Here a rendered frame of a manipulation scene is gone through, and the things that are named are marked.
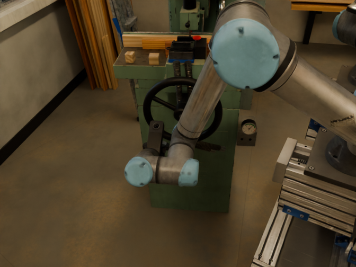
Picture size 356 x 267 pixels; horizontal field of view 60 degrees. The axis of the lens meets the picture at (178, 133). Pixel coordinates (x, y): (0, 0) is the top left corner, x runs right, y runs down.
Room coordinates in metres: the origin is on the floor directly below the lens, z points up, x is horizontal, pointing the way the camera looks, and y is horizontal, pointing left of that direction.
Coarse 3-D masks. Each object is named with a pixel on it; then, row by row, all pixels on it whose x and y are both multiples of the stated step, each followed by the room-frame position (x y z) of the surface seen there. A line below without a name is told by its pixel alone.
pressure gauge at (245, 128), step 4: (244, 120) 1.02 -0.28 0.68; (248, 120) 1.01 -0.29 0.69; (252, 120) 1.01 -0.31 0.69; (244, 124) 0.99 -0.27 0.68; (248, 124) 0.99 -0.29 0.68; (252, 124) 0.99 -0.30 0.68; (244, 128) 1.00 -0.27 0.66; (252, 128) 0.99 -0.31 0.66; (256, 128) 0.99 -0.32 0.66; (244, 132) 0.99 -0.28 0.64; (248, 132) 0.99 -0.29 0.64; (252, 132) 0.99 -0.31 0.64
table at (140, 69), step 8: (128, 48) 1.29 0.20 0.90; (136, 48) 1.28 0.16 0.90; (120, 56) 1.21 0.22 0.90; (136, 56) 1.21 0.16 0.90; (144, 56) 1.20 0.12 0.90; (160, 56) 1.20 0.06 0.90; (120, 64) 1.14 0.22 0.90; (128, 64) 1.14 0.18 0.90; (136, 64) 1.13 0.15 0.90; (144, 64) 1.13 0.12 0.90; (160, 64) 1.13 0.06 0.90; (120, 72) 1.13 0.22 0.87; (128, 72) 1.13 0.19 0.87; (136, 72) 1.12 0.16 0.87; (144, 72) 1.12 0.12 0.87; (152, 72) 1.11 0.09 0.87; (160, 72) 1.11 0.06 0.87; (168, 88) 1.01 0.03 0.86; (184, 88) 1.00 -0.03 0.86
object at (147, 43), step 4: (144, 40) 1.27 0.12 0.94; (148, 40) 1.27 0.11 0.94; (152, 40) 1.27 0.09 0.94; (156, 40) 1.27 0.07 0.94; (160, 40) 1.26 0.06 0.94; (164, 40) 1.26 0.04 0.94; (168, 40) 1.26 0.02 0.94; (172, 40) 1.26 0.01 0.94; (144, 44) 1.27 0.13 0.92; (148, 44) 1.27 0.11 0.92; (152, 44) 1.27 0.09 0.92; (156, 44) 1.27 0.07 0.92; (160, 44) 1.26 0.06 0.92; (164, 44) 1.26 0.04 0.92; (144, 48) 1.27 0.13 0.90; (148, 48) 1.27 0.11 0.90; (152, 48) 1.27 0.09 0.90; (156, 48) 1.27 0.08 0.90; (160, 48) 1.26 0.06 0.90; (164, 48) 1.26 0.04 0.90
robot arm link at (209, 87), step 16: (240, 0) 0.65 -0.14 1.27; (208, 64) 0.68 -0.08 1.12; (208, 80) 0.67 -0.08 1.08; (192, 96) 0.69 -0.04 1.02; (208, 96) 0.66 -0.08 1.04; (192, 112) 0.68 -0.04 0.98; (208, 112) 0.67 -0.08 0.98; (176, 128) 0.71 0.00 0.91; (192, 128) 0.67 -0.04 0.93; (192, 144) 0.68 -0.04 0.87
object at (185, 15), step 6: (198, 6) 1.27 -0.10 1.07; (180, 12) 1.21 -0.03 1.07; (186, 12) 1.21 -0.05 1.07; (192, 12) 1.21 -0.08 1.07; (198, 12) 1.23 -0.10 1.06; (180, 18) 1.21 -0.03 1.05; (186, 18) 1.21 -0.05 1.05; (192, 18) 1.20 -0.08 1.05; (198, 18) 1.24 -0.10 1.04; (180, 24) 1.21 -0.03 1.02; (192, 24) 1.20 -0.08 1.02; (198, 24) 1.21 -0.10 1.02
